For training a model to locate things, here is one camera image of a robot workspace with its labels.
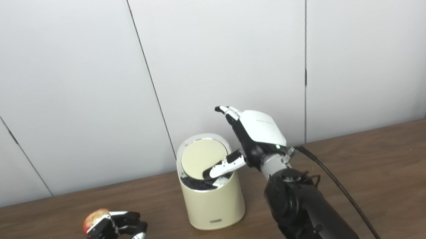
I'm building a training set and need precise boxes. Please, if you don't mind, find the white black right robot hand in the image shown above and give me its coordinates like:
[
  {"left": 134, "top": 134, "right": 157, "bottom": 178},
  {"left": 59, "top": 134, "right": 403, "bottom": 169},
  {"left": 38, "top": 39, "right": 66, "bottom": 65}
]
[{"left": 192, "top": 95, "right": 292, "bottom": 181}]

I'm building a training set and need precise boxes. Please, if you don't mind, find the red apple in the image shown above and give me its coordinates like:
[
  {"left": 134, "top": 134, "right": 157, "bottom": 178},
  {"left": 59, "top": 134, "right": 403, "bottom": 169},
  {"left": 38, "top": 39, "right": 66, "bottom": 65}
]
[{"left": 81, "top": 208, "right": 113, "bottom": 235}]

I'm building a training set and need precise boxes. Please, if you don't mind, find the round cream bin lid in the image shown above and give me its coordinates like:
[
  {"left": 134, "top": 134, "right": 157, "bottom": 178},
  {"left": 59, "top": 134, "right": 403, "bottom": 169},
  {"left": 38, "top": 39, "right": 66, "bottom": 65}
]
[{"left": 177, "top": 135, "right": 232, "bottom": 182}]

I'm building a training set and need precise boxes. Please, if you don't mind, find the cream-colored cylindrical bin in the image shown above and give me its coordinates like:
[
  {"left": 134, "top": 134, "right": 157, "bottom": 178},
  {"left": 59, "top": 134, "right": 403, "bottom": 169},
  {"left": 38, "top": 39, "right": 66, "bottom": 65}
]
[{"left": 171, "top": 129, "right": 248, "bottom": 235}]

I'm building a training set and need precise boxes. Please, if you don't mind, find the black bin liner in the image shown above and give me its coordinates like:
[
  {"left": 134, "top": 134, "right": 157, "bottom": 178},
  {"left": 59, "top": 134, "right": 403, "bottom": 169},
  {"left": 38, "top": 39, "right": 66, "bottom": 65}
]
[{"left": 180, "top": 164, "right": 236, "bottom": 195}]

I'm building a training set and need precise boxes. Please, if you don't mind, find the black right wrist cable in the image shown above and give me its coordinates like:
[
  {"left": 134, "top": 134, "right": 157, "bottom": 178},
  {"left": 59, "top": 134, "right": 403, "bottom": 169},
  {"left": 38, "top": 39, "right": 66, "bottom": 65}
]
[{"left": 295, "top": 134, "right": 386, "bottom": 239}]

